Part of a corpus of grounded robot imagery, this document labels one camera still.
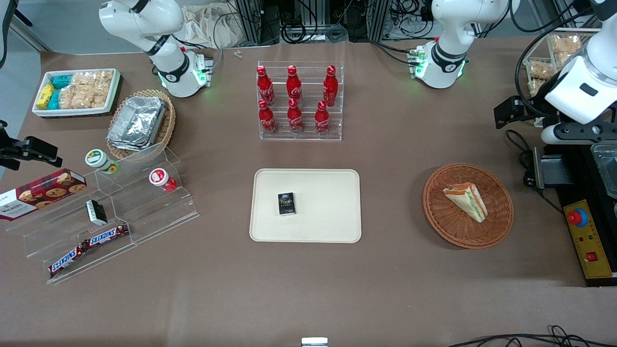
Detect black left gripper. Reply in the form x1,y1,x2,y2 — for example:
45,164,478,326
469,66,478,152
494,95,535,130

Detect triangular sandwich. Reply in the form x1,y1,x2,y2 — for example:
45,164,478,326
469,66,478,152
443,183,488,224

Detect round brown wicker basket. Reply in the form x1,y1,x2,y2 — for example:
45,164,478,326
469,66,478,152
422,163,514,250

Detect oval light wicker basket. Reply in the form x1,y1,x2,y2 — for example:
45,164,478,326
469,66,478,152
106,89,176,160

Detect beige plastic tray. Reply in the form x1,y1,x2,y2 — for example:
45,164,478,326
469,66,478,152
249,168,362,243

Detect red tartan cookie box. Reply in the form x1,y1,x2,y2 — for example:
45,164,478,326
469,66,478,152
0,169,88,222

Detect green lid white cup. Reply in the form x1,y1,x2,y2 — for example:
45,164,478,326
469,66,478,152
85,149,120,175

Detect white rectangular plastic bin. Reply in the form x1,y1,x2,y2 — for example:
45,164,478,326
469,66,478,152
32,68,121,118

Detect small black white box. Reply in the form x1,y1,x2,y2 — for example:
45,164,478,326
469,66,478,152
85,200,108,226

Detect yellow snack packet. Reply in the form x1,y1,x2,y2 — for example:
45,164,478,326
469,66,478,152
36,83,55,110

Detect grey black power box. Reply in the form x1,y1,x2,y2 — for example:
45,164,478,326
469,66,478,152
533,147,574,189

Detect clear bag of crackers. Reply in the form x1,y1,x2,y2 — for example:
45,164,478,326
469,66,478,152
59,71,114,109

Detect brown snickers bar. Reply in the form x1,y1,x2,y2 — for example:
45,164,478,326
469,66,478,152
88,224,130,247
48,241,90,278

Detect black machine housing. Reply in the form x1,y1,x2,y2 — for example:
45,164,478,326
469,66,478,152
545,137,617,287

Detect silver foil container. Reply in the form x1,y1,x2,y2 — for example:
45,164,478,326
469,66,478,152
106,96,167,152

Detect clear acrylic stepped display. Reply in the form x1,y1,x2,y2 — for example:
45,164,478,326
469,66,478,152
6,142,200,285

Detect red lid white cup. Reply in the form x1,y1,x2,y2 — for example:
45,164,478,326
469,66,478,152
148,168,178,193

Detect clear plastic container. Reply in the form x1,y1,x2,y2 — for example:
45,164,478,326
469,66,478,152
590,143,617,199

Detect black stand leg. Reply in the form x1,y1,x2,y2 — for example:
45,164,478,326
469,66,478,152
0,0,33,69

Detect yellow emergency stop panel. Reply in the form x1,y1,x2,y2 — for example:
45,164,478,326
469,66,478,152
563,200,614,280

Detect red cola bottle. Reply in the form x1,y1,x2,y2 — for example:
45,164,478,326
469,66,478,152
286,65,303,106
258,99,278,135
314,100,330,136
256,66,276,107
322,65,339,107
287,98,304,134

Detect clear acrylic bottle rack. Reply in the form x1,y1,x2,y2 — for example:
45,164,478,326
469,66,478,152
256,61,345,141

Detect crumpled white cloth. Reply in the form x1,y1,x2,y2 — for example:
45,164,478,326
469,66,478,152
182,4,244,49

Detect small black card box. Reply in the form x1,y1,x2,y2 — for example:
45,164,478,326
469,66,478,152
278,192,296,216

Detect black right wrist mount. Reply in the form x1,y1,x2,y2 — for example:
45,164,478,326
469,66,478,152
0,120,22,171

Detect black power cable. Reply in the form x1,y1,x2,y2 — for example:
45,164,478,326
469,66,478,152
505,129,564,215

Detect white wire rack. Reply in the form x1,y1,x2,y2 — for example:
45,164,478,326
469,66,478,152
523,28,604,129

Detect black floor cables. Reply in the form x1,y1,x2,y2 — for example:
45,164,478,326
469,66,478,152
446,325,617,347

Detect coiled black cable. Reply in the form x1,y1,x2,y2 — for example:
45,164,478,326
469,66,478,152
281,22,307,43

